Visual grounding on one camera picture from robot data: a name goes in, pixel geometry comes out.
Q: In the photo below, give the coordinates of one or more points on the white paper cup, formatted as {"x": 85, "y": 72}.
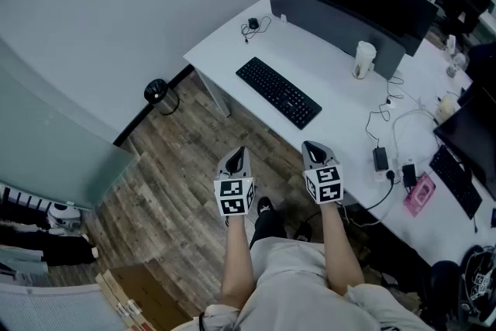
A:
{"x": 363, "y": 60}

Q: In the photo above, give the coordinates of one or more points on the black computer mouse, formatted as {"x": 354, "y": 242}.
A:
{"x": 253, "y": 23}

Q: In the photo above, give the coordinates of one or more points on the person's black shoe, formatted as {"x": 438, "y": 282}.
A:
{"x": 264, "y": 204}

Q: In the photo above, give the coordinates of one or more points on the dark grey desk divider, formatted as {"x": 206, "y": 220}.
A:
{"x": 329, "y": 23}

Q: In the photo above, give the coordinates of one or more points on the person's black trouser leg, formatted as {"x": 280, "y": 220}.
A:
{"x": 267, "y": 228}

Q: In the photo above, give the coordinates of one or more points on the brown cardboard box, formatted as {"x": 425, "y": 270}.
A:
{"x": 143, "y": 294}

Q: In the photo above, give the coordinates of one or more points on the white power strip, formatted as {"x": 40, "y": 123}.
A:
{"x": 381, "y": 176}

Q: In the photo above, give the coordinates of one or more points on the clear plastic bottle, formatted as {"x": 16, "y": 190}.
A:
{"x": 455, "y": 64}

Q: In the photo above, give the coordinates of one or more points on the small white round charger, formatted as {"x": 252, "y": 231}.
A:
{"x": 391, "y": 104}

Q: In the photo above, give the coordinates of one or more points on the person's left forearm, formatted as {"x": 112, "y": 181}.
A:
{"x": 236, "y": 263}

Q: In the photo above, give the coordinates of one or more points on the pink tissue packet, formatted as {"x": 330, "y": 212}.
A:
{"x": 419, "y": 195}

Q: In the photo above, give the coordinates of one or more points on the person's white shirt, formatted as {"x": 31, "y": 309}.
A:
{"x": 294, "y": 290}

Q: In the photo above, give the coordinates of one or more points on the compact black keyboard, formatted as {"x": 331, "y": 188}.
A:
{"x": 455, "y": 180}

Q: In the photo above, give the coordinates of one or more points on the person's right forearm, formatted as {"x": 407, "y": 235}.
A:
{"x": 341, "y": 252}

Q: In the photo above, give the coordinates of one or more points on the white round appliance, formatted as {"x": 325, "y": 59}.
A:
{"x": 64, "y": 214}

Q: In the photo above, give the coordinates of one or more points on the tilted black monitor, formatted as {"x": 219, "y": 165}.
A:
{"x": 470, "y": 135}

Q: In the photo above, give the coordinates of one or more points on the frosted glass partition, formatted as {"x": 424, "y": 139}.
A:
{"x": 54, "y": 143}

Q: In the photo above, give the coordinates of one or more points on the dark clothes pile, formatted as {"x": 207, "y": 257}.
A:
{"x": 46, "y": 244}

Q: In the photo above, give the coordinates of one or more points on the black lidded trash bin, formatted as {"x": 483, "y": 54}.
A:
{"x": 157, "y": 93}

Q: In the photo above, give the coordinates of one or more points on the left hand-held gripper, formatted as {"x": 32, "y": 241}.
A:
{"x": 232, "y": 190}

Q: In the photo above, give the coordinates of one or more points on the pale yellow pouch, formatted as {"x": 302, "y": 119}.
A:
{"x": 445, "y": 107}

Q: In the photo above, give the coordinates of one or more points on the black power adapter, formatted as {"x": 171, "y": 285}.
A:
{"x": 380, "y": 159}

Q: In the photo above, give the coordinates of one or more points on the black plug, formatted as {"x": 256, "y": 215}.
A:
{"x": 408, "y": 174}

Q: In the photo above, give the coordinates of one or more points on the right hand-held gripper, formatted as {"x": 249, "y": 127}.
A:
{"x": 325, "y": 182}

